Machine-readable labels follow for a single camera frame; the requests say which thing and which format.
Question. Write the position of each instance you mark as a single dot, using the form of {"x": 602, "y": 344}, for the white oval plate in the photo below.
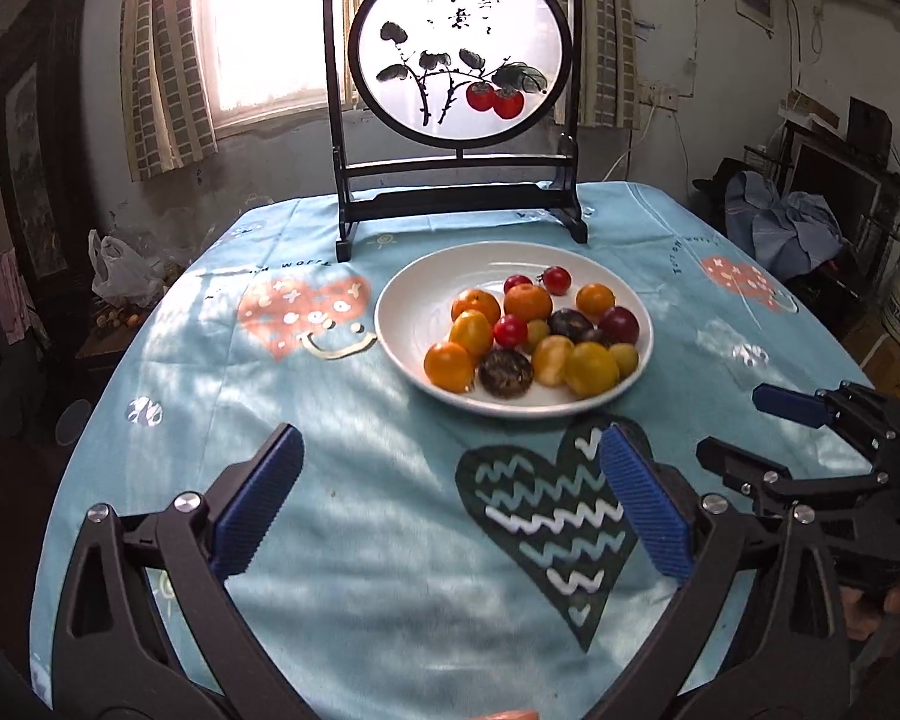
{"x": 414, "y": 311}

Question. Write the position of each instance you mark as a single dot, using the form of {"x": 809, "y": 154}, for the black framed round painting screen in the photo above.
{"x": 453, "y": 106}

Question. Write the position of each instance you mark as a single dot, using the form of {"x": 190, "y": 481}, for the small orange fruit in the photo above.
{"x": 593, "y": 300}

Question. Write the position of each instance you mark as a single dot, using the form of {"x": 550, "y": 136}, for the black monitor shelf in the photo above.
{"x": 850, "y": 162}

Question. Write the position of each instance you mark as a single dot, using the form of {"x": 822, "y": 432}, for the dark red plum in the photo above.
{"x": 619, "y": 326}

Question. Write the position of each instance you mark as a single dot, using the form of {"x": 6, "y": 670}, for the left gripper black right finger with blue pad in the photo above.
{"x": 755, "y": 627}

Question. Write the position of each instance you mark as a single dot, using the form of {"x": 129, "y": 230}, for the small yellow green fruit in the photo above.
{"x": 626, "y": 357}

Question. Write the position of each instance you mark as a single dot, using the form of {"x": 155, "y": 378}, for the person's right hand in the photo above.
{"x": 863, "y": 618}

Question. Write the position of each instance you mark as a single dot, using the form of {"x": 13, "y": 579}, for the large orange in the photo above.
{"x": 477, "y": 300}

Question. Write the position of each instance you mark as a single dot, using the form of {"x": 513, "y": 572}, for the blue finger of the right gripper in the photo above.
{"x": 862, "y": 417}

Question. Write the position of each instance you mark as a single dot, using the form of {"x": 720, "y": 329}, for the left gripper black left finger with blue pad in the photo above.
{"x": 112, "y": 656}

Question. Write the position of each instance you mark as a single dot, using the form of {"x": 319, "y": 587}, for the yellow orange fruit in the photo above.
{"x": 536, "y": 331}

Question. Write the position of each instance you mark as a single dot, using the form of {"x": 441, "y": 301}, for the orange persimmon fruit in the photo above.
{"x": 448, "y": 366}

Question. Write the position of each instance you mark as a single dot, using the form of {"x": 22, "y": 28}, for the yellowish brown small fruit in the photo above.
{"x": 549, "y": 360}

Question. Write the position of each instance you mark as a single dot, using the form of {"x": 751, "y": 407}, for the large yellow fruit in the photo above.
{"x": 591, "y": 370}

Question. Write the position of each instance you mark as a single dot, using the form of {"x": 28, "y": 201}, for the white plastic bag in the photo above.
{"x": 121, "y": 275}

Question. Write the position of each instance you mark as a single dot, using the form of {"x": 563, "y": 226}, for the dark purple plum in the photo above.
{"x": 569, "y": 323}

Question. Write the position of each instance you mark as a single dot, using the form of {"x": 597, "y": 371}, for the left beige curtain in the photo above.
{"x": 164, "y": 99}

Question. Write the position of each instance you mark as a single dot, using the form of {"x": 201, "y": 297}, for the blue clothes pile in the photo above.
{"x": 788, "y": 235}

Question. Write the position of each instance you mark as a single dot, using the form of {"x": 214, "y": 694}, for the beige curtain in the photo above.
{"x": 164, "y": 99}
{"x": 608, "y": 71}

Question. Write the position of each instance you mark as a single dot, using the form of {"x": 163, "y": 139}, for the light blue patterned tablecloth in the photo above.
{"x": 431, "y": 563}

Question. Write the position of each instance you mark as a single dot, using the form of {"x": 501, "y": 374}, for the dark brown tea ball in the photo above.
{"x": 506, "y": 373}

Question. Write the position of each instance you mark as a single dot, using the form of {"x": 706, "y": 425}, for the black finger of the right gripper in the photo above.
{"x": 750, "y": 468}

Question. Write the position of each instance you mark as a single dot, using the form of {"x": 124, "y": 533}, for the right beige curtain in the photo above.
{"x": 608, "y": 71}

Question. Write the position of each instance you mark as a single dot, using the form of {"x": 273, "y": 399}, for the red cherry tomato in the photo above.
{"x": 515, "y": 281}
{"x": 556, "y": 280}

